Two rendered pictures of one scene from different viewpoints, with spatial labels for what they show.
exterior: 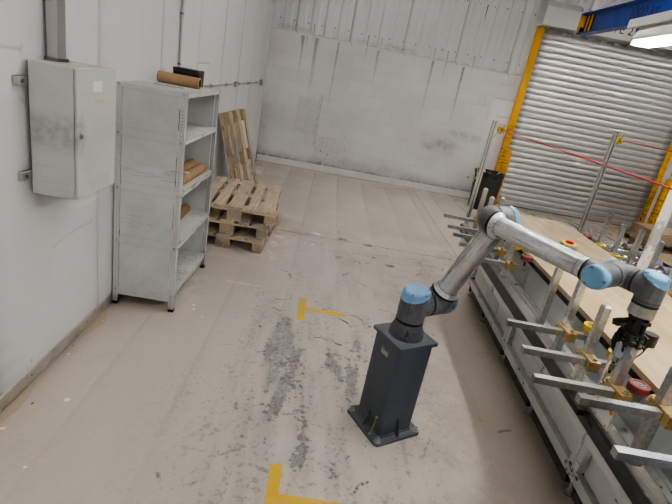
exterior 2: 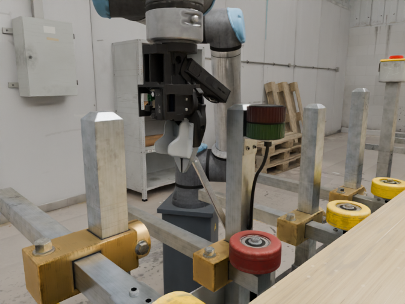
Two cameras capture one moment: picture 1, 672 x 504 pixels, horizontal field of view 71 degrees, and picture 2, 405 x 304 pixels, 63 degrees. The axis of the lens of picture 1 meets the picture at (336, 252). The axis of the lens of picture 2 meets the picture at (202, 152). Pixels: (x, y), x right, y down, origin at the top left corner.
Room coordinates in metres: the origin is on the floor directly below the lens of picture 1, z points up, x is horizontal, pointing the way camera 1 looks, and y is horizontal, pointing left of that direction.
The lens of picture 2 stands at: (1.27, -1.57, 1.14)
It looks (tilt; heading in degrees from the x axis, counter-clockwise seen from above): 11 degrees down; 46
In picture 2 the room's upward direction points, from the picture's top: straight up
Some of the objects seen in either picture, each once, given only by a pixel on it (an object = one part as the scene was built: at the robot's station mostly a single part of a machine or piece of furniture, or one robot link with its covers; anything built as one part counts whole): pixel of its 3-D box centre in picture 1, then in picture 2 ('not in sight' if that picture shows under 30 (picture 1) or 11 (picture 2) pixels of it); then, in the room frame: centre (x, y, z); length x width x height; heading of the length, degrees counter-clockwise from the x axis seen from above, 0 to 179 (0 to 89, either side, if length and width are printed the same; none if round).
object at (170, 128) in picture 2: (618, 353); (169, 146); (1.62, -1.13, 1.04); 0.06 x 0.03 x 0.09; 0
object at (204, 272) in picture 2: (616, 391); (231, 258); (1.68, -1.22, 0.85); 0.13 x 0.06 x 0.05; 0
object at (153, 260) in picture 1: (168, 191); (162, 119); (3.47, 1.34, 0.78); 0.90 x 0.45 x 1.55; 3
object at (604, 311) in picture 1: (587, 351); (308, 209); (1.95, -1.22, 0.86); 0.03 x 0.03 x 0.48; 0
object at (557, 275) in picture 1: (550, 292); (386, 151); (2.46, -1.21, 0.93); 0.05 x 0.05 x 0.45; 0
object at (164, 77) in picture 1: (179, 80); not in sight; (3.58, 1.36, 1.59); 0.30 x 0.08 x 0.08; 93
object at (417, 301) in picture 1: (415, 303); (193, 163); (2.28, -0.46, 0.79); 0.17 x 0.15 x 0.18; 126
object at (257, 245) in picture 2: (634, 395); (254, 271); (1.66, -1.29, 0.85); 0.08 x 0.08 x 0.11
